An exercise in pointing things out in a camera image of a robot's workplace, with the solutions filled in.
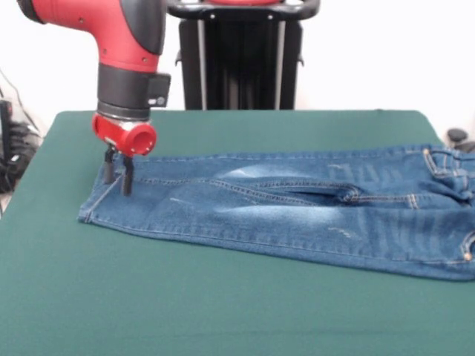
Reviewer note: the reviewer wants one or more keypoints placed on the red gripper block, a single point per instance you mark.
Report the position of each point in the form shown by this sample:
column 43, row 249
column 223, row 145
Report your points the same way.
column 126, row 135

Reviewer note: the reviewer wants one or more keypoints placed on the blue denim jeans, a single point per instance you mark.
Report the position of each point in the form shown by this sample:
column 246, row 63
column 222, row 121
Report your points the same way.
column 278, row 215

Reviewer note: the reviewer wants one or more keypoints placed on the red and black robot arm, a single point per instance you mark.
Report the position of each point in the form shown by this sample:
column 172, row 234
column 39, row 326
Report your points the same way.
column 111, row 55

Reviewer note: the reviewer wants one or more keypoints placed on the black electronics box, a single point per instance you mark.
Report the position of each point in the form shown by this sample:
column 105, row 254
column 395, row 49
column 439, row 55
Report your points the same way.
column 5, row 126

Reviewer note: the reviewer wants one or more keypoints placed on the dark green table cloth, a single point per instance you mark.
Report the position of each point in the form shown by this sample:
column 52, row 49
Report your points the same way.
column 185, row 296

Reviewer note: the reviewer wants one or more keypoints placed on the black chair base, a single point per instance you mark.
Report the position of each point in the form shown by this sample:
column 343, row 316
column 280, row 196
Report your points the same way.
column 460, row 139

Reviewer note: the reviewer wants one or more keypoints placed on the black robot pedestal stand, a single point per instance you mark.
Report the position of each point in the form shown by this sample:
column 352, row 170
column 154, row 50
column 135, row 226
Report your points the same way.
column 241, row 55

